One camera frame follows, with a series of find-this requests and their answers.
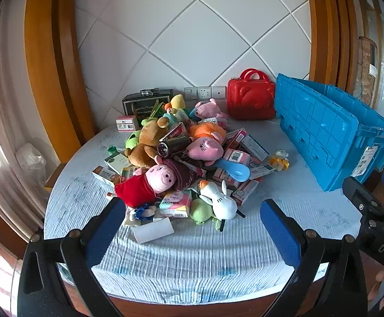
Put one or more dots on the white orange lip balm tube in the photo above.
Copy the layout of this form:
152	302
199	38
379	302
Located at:
111	195

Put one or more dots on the colourful tissue pack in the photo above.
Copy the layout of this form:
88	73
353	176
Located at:
175	204

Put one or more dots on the red dressed pink pig plush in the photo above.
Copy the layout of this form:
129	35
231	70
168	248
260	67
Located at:
135	190

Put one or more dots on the small light green plush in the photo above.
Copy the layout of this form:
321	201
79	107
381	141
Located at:
200	212

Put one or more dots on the green bottle cap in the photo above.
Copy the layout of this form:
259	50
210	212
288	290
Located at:
112	150

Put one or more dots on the person's right hand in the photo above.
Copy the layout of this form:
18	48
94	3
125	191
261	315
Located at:
381	274

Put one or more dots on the blue plastic spoon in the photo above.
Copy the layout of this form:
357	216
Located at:
238	173

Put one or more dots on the brown glass bottle green label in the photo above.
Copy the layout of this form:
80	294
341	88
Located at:
175	146

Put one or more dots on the brown teddy bear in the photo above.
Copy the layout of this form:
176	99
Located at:
149	135

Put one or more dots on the wooden door frame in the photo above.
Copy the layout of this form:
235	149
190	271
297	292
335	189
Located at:
46	72
324	39

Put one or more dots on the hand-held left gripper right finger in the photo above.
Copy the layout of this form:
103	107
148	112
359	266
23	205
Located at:
277	228

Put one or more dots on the blue plastic crate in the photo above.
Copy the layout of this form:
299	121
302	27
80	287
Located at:
314	122

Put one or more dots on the green white red medicine box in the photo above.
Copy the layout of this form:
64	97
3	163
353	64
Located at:
129	172

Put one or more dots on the yellow duck plush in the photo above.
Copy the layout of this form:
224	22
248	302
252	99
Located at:
178	101

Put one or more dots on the white cloth covered round desktop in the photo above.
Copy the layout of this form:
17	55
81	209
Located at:
195	264

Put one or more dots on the orange white medicine box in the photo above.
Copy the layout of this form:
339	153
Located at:
104	174

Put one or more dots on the pink pig plush centre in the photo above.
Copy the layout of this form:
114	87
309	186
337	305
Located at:
244	145

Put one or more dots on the red white long box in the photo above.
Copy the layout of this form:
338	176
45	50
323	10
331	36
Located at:
175	132

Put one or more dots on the wooden slatted partition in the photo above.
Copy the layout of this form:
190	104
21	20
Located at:
365	6

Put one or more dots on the white wall socket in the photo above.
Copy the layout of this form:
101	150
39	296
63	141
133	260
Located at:
204	92
219	92

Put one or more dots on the white goose plush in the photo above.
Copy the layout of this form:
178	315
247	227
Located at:
223	204

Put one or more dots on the red small suitcase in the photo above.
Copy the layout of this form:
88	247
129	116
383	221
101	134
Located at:
251	99

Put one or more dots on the orange dressed pink pig plush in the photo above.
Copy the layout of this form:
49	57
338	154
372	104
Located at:
205	147

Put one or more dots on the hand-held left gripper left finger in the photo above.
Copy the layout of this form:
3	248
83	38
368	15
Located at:
107	228

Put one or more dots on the clear plastic bag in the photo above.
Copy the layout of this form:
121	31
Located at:
30	161

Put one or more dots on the white paper roll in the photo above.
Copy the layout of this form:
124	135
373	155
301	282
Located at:
154	230

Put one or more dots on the green frog plush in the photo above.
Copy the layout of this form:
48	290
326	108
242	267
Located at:
131	141

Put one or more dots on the white wall switch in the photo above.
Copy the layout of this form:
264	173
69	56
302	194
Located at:
190	93

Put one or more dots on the green yellow medicine box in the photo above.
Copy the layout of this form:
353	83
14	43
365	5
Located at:
157	110

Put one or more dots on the light blue dressed plush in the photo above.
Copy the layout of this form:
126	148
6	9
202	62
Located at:
170	118

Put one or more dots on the pink white box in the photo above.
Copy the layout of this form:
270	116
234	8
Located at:
125	123

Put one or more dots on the black gift box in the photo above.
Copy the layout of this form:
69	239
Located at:
139	104

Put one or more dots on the grey striped curtain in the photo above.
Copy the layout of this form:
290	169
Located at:
0	105

